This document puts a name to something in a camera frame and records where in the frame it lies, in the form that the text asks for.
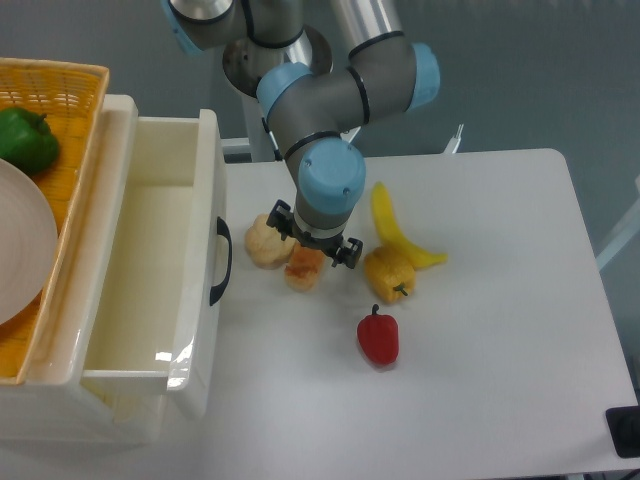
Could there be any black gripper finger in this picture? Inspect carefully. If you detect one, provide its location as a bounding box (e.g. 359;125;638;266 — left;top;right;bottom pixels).
266;199;295;241
325;236;363;269

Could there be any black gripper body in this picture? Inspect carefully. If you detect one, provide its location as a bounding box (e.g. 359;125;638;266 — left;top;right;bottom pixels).
292;219;346;256

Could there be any pale pink plate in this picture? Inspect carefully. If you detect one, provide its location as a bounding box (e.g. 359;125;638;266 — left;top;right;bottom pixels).
1;161;58;323

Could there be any square toasted bread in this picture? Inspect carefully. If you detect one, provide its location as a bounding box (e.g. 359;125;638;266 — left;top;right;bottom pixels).
284;243;326;292

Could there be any black device at corner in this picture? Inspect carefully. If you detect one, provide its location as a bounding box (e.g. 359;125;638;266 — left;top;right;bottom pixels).
605;406;639;459

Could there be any red bell pepper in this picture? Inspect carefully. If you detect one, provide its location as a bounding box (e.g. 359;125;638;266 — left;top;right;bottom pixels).
356;304;399;366

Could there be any black drawer handle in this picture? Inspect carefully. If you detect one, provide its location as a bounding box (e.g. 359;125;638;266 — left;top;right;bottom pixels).
209;216;233;306

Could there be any yellow bell pepper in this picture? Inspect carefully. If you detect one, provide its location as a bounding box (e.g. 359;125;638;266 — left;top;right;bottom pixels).
364;246;416;304

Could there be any white table frame bracket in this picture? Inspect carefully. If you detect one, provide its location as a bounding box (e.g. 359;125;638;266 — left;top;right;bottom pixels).
443;123;464;155

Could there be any round pale bread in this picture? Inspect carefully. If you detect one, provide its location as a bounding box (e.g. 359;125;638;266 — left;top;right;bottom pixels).
244;213;296;269

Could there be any orange woven basket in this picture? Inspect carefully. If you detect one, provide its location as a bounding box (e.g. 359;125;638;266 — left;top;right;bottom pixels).
1;57;110;386

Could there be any green bell pepper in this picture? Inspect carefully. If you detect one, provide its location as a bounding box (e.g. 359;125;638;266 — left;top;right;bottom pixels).
1;107;60;176

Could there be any white plastic drawer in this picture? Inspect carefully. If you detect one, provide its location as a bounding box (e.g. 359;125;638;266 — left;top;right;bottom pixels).
83;110;226;419

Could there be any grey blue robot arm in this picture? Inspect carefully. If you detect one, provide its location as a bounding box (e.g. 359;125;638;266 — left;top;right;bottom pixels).
163;1;440;268

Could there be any yellow banana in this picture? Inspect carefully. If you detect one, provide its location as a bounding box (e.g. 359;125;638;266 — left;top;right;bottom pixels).
370;182;448;269

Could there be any white drawer cabinet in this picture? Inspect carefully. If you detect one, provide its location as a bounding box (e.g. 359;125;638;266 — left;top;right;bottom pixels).
0;93;169;446

